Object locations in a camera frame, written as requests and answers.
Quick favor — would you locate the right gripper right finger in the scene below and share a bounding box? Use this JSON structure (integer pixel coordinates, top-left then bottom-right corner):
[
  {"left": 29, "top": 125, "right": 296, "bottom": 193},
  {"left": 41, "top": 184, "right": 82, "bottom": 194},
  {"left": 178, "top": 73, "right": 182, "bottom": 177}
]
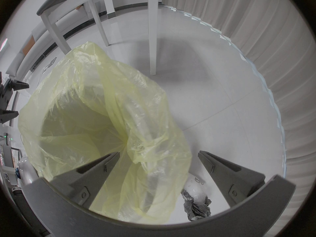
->
[{"left": 197, "top": 150, "right": 266, "bottom": 208}]

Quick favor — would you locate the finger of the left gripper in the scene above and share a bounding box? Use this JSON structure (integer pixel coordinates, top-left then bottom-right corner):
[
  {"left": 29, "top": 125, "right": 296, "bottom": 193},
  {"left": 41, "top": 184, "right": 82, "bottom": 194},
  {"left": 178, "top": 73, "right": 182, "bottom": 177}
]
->
[
  {"left": 0, "top": 109, "right": 19, "bottom": 123},
  {"left": 9, "top": 80, "right": 30, "bottom": 91}
]

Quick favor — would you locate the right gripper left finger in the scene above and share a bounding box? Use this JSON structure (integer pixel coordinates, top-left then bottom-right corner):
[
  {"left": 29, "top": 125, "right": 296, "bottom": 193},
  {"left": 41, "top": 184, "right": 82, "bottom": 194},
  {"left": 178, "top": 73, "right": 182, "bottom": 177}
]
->
[{"left": 49, "top": 151, "right": 121, "bottom": 208}]

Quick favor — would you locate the black plastic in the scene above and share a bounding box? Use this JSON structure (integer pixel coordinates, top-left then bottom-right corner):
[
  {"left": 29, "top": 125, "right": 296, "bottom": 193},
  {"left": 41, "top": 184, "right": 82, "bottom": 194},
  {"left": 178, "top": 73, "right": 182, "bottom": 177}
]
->
[{"left": 181, "top": 189, "right": 212, "bottom": 222}]

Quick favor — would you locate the yellow plastic bag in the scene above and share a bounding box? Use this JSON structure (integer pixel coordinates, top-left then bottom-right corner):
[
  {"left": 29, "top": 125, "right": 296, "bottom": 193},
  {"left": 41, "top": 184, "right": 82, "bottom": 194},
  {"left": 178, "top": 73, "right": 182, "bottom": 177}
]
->
[{"left": 18, "top": 41, "right": 192, "bottom": 224}]

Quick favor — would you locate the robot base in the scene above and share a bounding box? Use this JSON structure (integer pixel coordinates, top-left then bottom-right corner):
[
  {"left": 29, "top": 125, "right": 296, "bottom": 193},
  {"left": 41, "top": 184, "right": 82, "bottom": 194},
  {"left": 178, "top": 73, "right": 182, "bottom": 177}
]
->
[{"left": 0, "top": 132, "right": 24, "bottom": 231}]

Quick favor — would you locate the crumpled clear plastic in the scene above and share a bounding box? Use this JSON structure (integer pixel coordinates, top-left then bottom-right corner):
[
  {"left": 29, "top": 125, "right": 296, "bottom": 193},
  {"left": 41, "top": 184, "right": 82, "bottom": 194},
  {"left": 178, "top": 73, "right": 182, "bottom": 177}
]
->
[{"left": 184, "top": 173, "right": 209, "bottom": 205}]

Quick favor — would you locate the white curtain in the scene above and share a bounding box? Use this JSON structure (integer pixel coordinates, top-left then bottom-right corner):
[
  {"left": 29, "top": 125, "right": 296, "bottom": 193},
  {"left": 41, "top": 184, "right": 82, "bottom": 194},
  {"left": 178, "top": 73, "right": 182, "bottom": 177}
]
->
[{"left": 158, "top": 0, "right": 316, "bottom": 207}]

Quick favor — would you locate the white chair with grey seat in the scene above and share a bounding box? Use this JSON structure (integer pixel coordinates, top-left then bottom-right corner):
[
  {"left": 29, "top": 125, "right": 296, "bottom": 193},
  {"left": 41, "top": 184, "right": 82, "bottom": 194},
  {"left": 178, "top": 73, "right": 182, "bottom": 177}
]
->
[{"left": 37, "top": 0, "right": 164, "bottom": 76}]

